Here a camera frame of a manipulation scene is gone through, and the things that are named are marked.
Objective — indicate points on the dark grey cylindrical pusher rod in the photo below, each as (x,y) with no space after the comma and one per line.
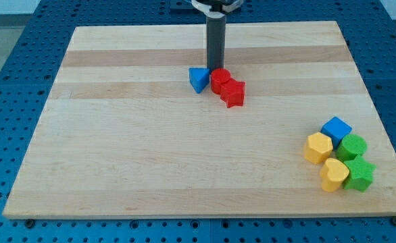
(215,37)

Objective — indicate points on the white and black robot end mount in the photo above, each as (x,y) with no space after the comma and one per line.
(216,8)

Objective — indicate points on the red star block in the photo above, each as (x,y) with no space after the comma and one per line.
(233,93)

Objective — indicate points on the blue triangle block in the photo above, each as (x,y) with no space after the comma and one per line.
(198,78)

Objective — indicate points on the green star block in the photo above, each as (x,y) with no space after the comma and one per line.
(360,174)

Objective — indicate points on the red cylinder block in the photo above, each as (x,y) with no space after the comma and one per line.
(219,77)

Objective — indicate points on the wooden board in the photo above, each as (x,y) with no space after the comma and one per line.
(123,135)

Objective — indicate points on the blue cube block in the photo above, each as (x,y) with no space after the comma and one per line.
(336,129)

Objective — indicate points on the yellow hexagon block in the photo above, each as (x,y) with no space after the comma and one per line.
(317,148)

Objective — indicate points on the green cylinder block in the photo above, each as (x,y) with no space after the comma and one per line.
(351,146)

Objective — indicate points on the yellow heart block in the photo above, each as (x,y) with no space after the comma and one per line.
(333,173)

